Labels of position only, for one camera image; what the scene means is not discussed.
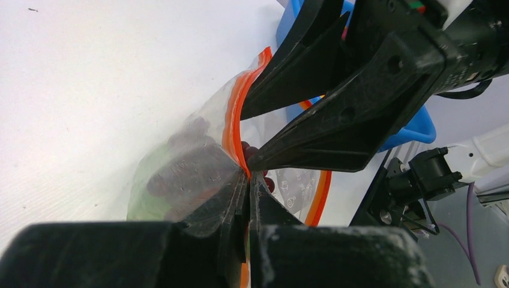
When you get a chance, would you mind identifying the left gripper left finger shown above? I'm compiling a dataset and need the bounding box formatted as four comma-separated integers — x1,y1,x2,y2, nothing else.
1,172,248,287

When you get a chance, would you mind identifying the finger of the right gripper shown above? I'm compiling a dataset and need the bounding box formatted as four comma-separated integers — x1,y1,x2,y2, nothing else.
240,1,349,120
247,31,445,172

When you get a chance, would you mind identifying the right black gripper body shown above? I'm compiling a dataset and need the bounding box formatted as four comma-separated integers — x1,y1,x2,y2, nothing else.
346,1,508,100

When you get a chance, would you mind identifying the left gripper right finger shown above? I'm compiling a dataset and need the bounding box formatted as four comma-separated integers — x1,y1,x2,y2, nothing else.
248,172,434,287

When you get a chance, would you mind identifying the purple grapes bunch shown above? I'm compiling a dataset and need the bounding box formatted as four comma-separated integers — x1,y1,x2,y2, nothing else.
146,117,276,200

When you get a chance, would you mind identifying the clear zip bag orange zipper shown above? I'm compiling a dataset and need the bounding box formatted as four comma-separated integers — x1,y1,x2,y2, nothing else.
126,46,333,288

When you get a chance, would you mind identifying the blue plastic bin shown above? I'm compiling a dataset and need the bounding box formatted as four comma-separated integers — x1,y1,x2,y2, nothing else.
276,0,436,152

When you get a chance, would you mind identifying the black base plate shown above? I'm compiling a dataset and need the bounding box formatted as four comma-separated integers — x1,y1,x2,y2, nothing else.
349,149,442,243

